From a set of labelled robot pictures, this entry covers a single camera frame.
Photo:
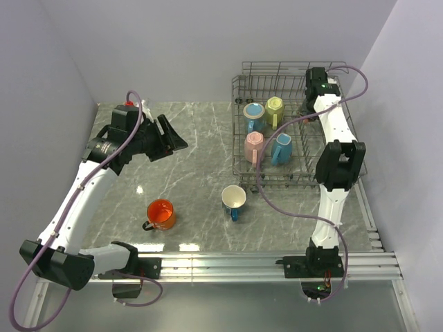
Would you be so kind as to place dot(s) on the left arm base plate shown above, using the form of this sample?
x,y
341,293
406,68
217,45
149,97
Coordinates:
x,y
149,267

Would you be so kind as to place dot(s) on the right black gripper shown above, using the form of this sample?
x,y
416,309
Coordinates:
x,y
305,112

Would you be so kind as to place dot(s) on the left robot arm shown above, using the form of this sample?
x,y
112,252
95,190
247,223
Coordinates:
x,y
57,255

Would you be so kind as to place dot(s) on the aluminium mounting rail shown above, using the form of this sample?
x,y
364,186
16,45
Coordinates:
x,y
236,267

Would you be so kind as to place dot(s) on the yellow faceted mug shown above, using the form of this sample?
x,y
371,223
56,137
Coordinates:
x,y
274,111

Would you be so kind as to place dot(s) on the wire dish rack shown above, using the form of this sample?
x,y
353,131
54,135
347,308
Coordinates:
x,y
260,81

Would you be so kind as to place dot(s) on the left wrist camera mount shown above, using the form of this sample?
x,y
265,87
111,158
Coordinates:
x,y
146,111

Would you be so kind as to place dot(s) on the pink faceted mug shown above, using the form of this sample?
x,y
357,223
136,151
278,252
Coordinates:
x,y
253,146

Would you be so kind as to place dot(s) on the orange mug black handle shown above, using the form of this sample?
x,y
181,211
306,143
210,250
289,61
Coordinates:
x,y
160,215

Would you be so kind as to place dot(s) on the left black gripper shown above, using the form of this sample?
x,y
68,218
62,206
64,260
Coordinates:
x,y
163,149

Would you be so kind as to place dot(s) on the dark blue mug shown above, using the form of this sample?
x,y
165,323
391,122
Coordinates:
x,y
233,199

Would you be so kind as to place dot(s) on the blue mug orange interior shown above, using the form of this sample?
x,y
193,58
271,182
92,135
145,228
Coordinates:
x,y
254,114

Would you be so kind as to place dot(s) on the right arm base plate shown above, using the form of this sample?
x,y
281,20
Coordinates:
x,y
303,267

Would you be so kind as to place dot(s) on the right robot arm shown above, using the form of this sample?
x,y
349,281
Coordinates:
x,y
337,170

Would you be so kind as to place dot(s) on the light blue floral mug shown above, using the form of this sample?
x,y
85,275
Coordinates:
x,y
281,150

